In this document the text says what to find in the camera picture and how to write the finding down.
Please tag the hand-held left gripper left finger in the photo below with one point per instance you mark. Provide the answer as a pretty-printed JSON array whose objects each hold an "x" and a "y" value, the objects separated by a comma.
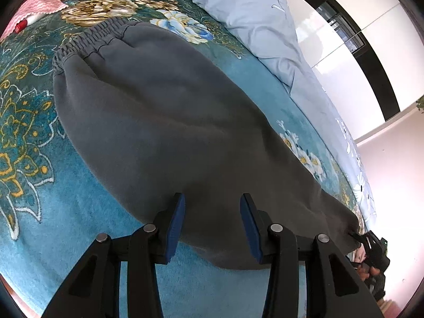
[{"x": 175, "y": 222}]

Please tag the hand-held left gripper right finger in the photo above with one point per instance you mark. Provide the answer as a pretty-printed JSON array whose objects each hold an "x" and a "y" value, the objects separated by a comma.
[{"x": 250, "y": 225}]

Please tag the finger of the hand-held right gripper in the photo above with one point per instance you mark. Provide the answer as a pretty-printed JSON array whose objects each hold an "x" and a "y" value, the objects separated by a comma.
[{"x": 359, "y": 237}]

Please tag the grey sweatpants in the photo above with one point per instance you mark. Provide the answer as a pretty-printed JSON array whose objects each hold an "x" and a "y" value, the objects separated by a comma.
[{"x": 172, "y": 132}]

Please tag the person's right hand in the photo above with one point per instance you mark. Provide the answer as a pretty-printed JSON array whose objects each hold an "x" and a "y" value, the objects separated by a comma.
[{"x": 362, "y": 256}]

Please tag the green plant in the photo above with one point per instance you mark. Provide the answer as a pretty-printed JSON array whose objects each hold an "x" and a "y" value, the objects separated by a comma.
[{"x": 420, "y": 104}]

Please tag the teal floral blanket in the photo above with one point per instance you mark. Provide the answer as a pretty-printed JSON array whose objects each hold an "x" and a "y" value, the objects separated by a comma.
[{"x": 36, "y": 159}]

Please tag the light blue floral duvet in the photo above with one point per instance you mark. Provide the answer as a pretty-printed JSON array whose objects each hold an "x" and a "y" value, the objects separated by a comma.
[{"x": 251, "y": 16}]

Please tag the red and white small object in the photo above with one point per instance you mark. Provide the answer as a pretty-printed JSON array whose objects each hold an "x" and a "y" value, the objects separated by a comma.
[{"x": 26, "y": 23}]

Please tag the pink knitted cloth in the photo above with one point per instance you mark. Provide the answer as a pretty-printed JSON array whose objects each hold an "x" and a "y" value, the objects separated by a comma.
[{"x": 39, "y": 5}]

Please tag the black window frame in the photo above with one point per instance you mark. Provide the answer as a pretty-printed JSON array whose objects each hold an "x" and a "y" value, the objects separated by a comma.
[{"x": 364, "y": 39}]

